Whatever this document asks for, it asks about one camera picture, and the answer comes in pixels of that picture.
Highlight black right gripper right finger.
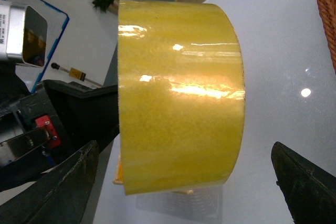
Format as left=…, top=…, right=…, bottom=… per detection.
left=271, top=142, right=335, bottom=223

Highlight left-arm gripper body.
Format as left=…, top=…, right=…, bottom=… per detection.
left=1, top=80, right=119, bottom=191

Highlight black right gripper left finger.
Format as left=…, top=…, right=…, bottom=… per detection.
left=1, top=141, right=99, bottom=223

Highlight clear packing tape roll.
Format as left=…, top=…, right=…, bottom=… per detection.
left=118, top=1, right=245, bottom=195

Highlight yellow woven basket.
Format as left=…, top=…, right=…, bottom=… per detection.
left=112, top=154, right=194, bottom=195

